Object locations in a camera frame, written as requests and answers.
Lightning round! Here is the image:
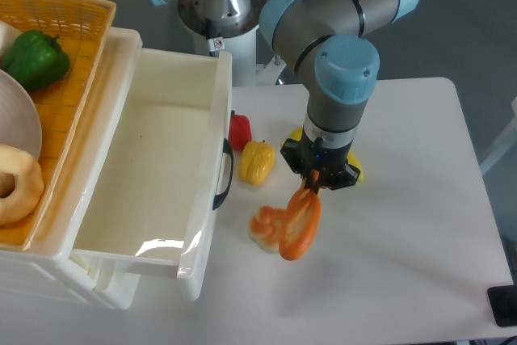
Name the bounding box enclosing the open upper white drawer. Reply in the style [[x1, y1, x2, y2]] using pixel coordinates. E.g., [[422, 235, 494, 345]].
[[73, 49, 232, 301]]

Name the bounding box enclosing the red bell pepper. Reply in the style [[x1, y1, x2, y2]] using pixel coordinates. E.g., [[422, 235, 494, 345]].
[[229, 111, 252, 151]]

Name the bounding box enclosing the black cable with tag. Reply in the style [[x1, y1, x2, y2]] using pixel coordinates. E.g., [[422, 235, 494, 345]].
[[205, 18, 224, 58]]

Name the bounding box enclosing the beige donut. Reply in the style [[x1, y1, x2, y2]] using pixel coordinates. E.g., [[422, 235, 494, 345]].
[[1, 144, 44, 225]]

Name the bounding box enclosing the black device at table edge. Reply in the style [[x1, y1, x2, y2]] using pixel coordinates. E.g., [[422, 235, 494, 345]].
[[487, 285, 516, 327]]

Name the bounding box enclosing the white plastic drawer cabinet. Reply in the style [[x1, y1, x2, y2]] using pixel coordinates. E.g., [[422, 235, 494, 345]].
[[1, 27, 142, 309]]

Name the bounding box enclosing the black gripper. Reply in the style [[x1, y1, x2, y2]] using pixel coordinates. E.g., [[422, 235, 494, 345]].
[[280, 137, 362, 196]]

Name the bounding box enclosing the white plate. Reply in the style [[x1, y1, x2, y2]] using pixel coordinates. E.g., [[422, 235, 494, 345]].
[[0, 71, 42, 159]]

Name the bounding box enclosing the black drawer handle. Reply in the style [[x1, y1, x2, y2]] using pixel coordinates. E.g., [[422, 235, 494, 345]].
[[212, 138, 234, 210]]

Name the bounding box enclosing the yellow woven basket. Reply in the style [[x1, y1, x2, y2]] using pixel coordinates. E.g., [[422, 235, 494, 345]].
[[1, 0, 116, 251]]

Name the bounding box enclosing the yellow bell pepper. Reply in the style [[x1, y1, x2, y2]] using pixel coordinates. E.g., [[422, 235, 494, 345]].
[[238, 141, 275, 186]]

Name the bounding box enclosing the green bell pepper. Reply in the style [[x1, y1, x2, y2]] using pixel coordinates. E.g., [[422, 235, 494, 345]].
[[1, 30, 70, 93]]

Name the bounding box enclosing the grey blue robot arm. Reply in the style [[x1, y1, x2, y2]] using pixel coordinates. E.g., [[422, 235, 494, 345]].
[[150, 0, 419, 191]]

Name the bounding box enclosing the long orange bread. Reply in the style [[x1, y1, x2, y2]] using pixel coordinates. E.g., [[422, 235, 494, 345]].
[[279, 188, 322, 261]]

